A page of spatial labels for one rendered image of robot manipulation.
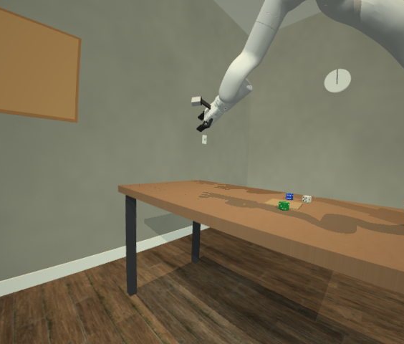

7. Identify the white die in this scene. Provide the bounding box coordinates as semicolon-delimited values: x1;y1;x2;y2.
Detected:
302;196;312;203

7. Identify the tan flat mat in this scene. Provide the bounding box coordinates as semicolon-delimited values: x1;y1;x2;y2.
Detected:
264;199;303;210

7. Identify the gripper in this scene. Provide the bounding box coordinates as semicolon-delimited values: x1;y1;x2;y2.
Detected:
196;100;225;132

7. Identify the green die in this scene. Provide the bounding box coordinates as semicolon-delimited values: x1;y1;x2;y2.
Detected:
279;201;289;211

